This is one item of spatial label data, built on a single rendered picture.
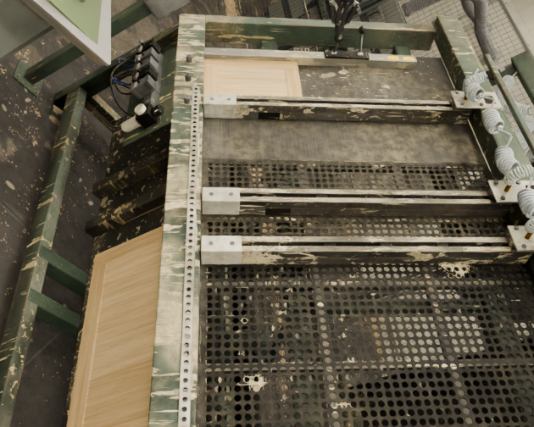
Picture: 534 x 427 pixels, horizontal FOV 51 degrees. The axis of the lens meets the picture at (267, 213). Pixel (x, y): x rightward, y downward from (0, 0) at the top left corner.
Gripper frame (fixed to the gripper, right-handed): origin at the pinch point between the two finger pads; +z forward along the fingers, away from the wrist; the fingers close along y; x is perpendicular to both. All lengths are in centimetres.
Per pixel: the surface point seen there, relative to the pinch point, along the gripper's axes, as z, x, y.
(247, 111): 12, 40, 40
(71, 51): 28, -18, 119
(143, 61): 8, 16, 81
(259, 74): 14.6, 12.2, 33.4
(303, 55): 12.2, 0.8, 13.8
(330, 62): 14.1, 2.4, 1.2
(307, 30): 13.5, -21.6, 9.4
